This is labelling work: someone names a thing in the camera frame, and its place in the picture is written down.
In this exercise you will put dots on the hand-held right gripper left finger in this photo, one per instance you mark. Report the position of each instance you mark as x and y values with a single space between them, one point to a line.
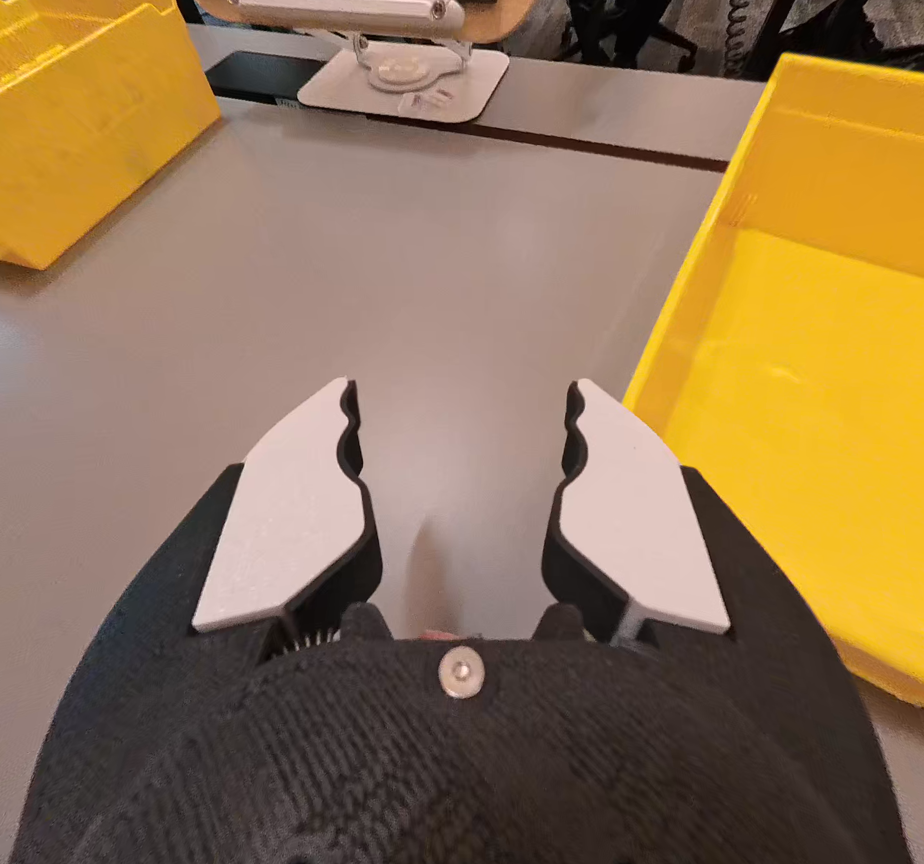
289 517

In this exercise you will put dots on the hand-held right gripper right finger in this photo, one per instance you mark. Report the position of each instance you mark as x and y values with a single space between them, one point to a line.
635 517

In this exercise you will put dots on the yellow plastic box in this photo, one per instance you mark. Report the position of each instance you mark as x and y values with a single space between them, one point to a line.
108 128
794 373

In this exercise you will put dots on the black office chair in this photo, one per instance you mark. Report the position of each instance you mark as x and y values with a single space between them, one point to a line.
635 12

